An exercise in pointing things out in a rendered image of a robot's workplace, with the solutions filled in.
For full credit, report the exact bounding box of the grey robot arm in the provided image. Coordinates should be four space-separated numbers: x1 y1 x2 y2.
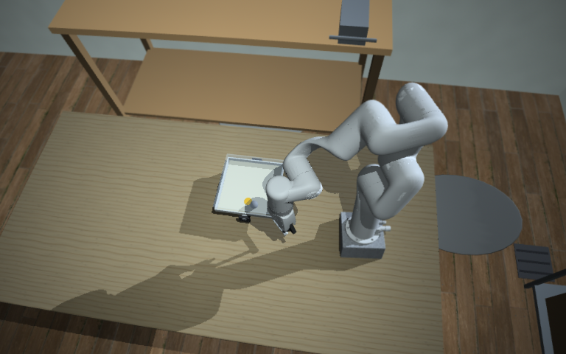
266 83 448 245

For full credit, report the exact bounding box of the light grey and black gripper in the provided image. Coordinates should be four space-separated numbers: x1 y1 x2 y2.
267 202 296 234

